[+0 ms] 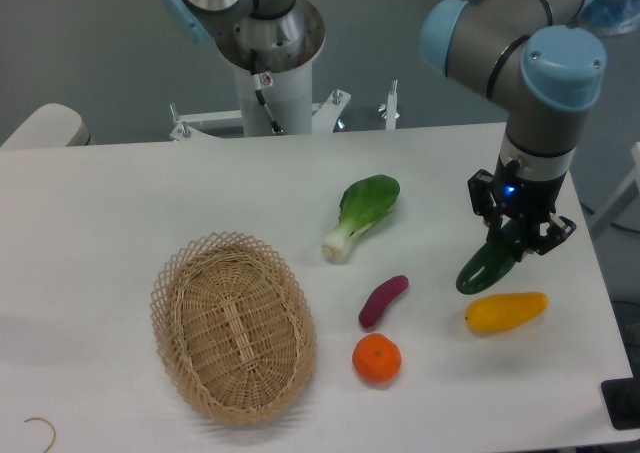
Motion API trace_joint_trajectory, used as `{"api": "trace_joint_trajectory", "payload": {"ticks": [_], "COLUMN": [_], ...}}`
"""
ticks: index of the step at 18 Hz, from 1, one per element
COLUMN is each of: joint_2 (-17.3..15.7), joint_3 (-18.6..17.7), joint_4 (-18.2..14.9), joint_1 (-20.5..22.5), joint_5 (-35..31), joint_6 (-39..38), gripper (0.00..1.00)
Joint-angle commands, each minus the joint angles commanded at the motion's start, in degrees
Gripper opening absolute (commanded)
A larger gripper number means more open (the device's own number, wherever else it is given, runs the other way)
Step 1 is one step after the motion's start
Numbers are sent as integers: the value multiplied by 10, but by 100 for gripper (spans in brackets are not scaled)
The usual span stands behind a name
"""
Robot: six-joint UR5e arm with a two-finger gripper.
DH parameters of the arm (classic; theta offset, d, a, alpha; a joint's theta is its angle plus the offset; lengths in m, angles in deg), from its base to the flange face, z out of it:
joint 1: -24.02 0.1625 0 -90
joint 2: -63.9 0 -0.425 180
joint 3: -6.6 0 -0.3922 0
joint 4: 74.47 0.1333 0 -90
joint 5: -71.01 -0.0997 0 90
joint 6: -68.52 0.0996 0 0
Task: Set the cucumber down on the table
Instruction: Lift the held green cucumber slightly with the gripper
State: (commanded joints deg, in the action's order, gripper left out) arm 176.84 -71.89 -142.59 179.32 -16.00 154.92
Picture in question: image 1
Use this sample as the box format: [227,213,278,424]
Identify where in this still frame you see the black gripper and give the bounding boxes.
[467,153,575,262]

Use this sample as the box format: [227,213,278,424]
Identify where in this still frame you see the green cucumber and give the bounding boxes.
[456,221,521,295]

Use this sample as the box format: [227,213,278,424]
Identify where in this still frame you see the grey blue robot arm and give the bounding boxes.
[162,0,606,260]

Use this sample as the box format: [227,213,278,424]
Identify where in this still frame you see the yellow mango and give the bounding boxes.
[465,292,548,334]

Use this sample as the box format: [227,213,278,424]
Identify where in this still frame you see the green bok choy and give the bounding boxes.
[322,174,400,263]

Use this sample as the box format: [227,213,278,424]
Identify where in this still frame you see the purple sweet potato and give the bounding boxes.
[358,275,409,329]

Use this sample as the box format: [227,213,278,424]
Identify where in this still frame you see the orange tangerine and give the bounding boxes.
[352,333,402,383]

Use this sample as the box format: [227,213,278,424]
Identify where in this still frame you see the black device at table edge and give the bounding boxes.
[601,378,639,431]

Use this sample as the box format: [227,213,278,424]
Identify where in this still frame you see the woven wicker basket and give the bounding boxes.
[150,232,316,426]

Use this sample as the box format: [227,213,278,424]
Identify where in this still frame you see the white chair armrest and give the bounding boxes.
[1,103,93,151]

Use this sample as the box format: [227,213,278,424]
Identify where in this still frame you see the tan rubber band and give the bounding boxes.
[24,416,58,449]

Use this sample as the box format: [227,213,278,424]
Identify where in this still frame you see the white frame at right edge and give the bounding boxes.
[587,143,639,238]

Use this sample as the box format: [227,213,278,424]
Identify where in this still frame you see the white metal base frame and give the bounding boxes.
[169,79,400,141]

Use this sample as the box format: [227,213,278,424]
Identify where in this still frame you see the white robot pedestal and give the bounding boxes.
[215,0,325,136]

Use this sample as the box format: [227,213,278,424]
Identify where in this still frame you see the black cable on pedestal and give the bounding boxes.
[248,48,285,136]

